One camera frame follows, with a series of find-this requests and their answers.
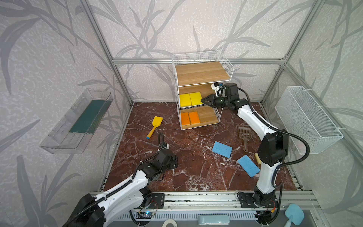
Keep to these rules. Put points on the light blue brush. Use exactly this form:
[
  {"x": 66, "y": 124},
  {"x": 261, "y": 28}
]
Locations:
[{"x": 294, "y": 214}]

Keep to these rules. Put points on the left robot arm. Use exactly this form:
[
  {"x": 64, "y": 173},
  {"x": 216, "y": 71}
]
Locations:
[{"x": 104, "y": 208}]

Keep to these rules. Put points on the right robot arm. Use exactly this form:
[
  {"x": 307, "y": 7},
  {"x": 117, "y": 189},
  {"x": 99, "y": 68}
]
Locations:
[{"x": 274, "y": 142}]

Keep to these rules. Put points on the green circuit board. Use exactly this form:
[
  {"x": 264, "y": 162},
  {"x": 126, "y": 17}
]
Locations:
[{"x": 147, "y": 215}]

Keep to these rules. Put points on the beige orange scrub sponge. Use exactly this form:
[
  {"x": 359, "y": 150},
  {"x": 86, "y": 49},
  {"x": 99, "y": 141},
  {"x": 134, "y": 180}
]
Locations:
[{"x": 185, "y": 120}]

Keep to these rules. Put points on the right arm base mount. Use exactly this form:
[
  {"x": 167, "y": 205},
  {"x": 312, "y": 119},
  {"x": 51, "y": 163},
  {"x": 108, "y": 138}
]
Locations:
[{"x": 257, "y": 200}]

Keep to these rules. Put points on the clear plastic wall tray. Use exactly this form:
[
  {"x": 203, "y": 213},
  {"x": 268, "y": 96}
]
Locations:
[{"x": 74, "y": 131}]

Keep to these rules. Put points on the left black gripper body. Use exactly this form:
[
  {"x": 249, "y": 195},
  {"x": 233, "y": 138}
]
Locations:
[{"x": 172, "y": 162}]

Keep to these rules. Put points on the blue cellulose sponge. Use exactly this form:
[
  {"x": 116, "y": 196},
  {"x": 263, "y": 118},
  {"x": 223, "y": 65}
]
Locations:
[
  {"x": 222, "y": 149},
  {"x": 248, "y": 165}
]

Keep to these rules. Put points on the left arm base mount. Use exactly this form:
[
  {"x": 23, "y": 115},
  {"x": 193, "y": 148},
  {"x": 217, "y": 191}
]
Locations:
[{"x": 152, "y": 201}]

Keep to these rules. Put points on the yellow toy shovel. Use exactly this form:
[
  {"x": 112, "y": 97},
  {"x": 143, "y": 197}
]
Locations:
[{"x": 156, "y": 123}]

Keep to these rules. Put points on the white wire wooden shelf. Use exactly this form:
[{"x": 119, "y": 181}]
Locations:
[{"x": 195, "y": 72}]

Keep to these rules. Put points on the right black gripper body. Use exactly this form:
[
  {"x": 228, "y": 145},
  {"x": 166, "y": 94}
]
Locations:
[{"x": 215, "y": 101}]

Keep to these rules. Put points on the yellow foam sponge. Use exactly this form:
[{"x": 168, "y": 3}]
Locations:
[
  {"x": 195, "y": 98},
  {"x": 185, "y": 100}
]

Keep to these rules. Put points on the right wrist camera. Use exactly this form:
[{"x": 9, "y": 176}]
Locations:
[{"x": 218, "y": 88}]

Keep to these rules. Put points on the white wire wall basket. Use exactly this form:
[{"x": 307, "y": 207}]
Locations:
[{"x": 304, "y": 117}]

